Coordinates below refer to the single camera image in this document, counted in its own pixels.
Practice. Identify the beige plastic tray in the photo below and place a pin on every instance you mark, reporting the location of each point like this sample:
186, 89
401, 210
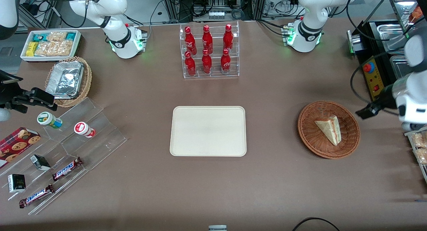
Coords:
208, 131

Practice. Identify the red cola bottle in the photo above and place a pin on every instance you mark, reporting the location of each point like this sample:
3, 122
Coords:
206, 63
225, 61
228, 38
190, 65
207, 40
189, 40

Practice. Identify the clear acrylic stepped display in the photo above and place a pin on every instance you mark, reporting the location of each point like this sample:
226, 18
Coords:
100, 141

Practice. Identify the green lid yogurt cup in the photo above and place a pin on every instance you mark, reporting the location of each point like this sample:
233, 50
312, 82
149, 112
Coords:
49, 120

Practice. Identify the yellow snack pack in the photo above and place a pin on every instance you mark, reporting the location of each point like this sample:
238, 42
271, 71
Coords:
31, 48

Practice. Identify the wrapped triangle sandwich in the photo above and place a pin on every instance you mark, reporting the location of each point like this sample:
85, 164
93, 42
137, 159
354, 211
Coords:
330, 129

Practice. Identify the black fryer machine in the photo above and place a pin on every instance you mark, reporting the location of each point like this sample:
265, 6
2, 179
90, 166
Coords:
373, 74

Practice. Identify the small grey device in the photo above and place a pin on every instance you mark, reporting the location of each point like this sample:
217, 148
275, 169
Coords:
217, 228

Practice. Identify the teal snack pack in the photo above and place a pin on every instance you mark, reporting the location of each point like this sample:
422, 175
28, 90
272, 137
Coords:
38, 37
70, 35

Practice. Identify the silver metal block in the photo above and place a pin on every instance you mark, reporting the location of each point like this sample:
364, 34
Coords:
353, 42

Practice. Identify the brown round wicker basket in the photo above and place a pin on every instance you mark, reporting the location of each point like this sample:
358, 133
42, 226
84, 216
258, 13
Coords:
313, 137

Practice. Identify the white power strip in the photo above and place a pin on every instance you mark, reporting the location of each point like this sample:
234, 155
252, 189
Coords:
218, 15

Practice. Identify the aluminium foil container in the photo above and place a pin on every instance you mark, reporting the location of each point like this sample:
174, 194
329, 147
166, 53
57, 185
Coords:
65, 79

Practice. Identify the red plaid cookie box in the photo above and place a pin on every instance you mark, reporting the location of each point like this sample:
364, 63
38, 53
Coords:
16, 145

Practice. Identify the stainless steel pan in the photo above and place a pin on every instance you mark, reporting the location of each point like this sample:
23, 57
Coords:
390, 36
400, 66
405, 11

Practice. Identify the red lid yogurt cup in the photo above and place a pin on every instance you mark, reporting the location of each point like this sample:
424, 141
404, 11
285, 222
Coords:
84, 129

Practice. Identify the clear acrylic bottle rack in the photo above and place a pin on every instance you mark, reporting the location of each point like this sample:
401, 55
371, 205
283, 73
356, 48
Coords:
210, 73

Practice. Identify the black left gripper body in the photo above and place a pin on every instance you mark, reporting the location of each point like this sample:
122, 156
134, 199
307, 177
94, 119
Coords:
384, 100

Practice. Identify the white rectangular snack bin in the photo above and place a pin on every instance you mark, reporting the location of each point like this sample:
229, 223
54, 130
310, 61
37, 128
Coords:
76, 46

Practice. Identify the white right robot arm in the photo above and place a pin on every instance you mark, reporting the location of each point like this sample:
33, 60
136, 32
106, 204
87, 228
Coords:
115, 31

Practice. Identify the clear cracker bag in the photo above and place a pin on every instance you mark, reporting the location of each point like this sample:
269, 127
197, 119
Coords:
57, 36
53, 49

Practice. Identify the small black carton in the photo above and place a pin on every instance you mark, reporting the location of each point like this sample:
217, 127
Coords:
16, 183
40, 162

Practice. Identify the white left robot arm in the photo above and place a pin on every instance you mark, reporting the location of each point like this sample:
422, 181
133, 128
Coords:
308, 27

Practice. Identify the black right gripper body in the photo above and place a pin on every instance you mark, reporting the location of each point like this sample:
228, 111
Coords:
7, 93

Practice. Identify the clear fried snack bag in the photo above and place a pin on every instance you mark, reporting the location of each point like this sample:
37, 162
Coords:
422, 156
420, 140

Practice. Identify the Snickers chocolate bar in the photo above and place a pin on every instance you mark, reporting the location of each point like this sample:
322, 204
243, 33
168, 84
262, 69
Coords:
36, 196
66, 168

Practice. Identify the light tan wicker basket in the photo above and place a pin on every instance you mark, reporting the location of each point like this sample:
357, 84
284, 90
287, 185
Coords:
86, 82

